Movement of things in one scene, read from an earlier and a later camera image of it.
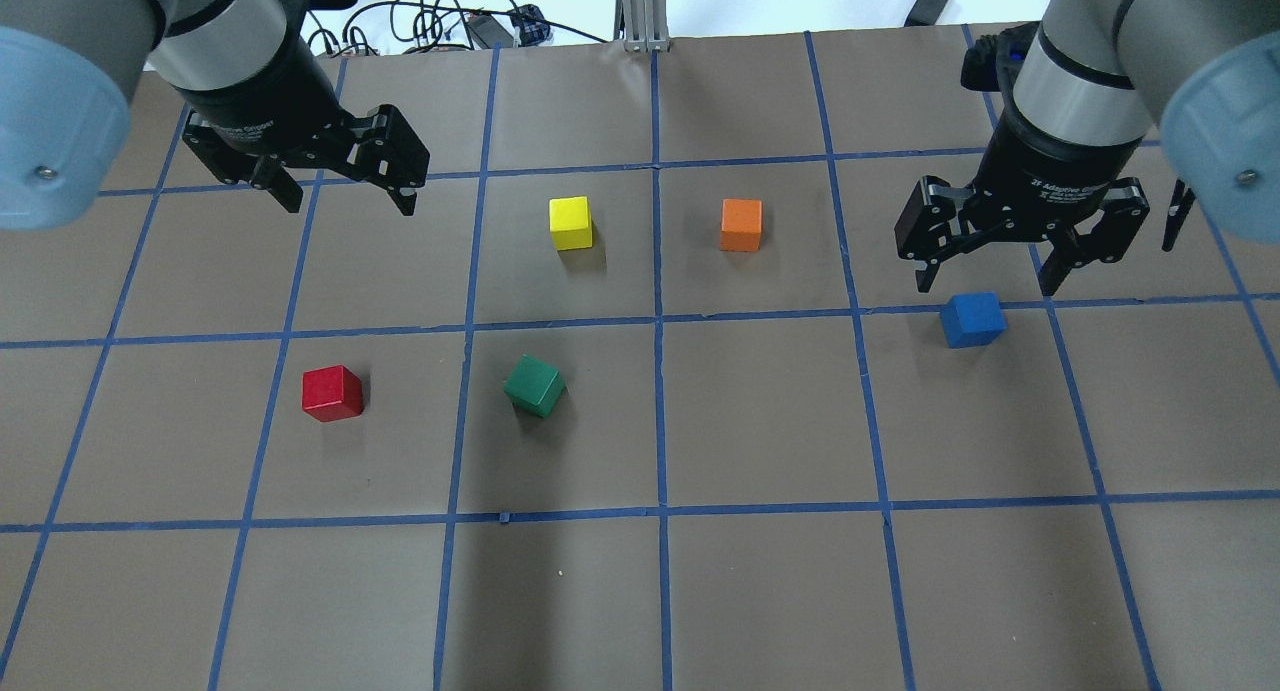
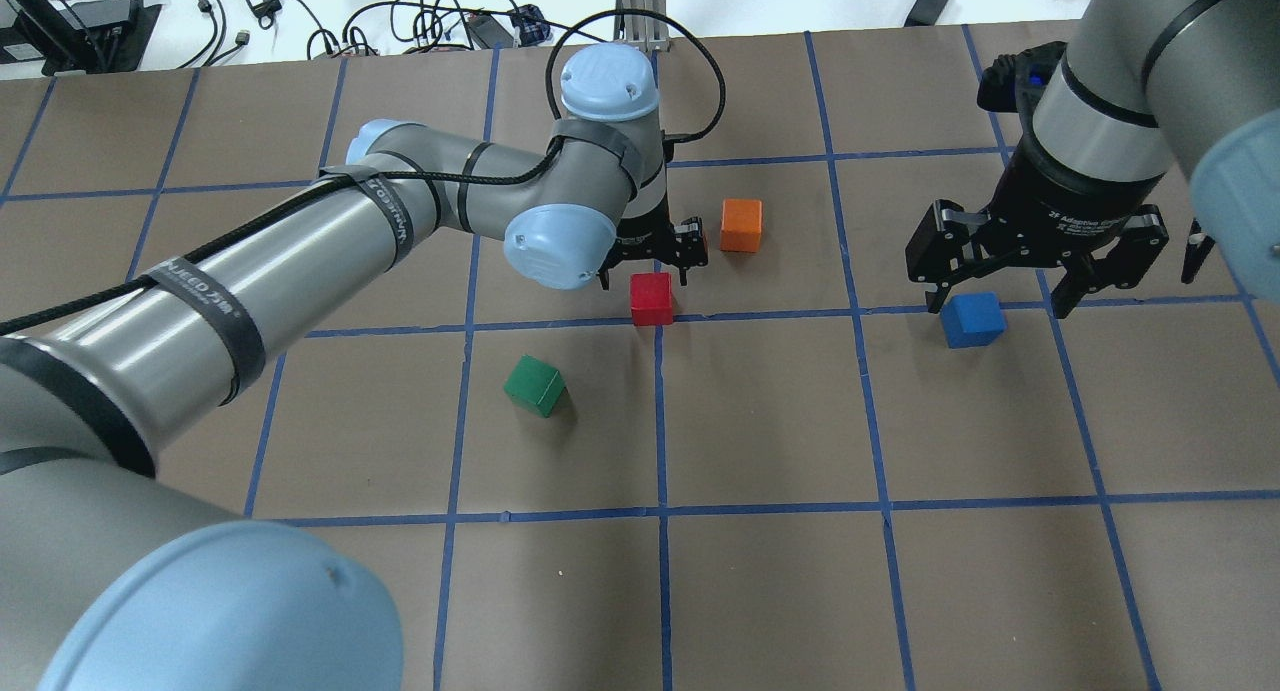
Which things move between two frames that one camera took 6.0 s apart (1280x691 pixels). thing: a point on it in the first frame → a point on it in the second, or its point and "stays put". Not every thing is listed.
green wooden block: (534, 386) stays put
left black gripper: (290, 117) → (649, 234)
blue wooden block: (971, 320) stays put
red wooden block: (332, 393) → (651, 298)
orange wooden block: (741, 224) stays put
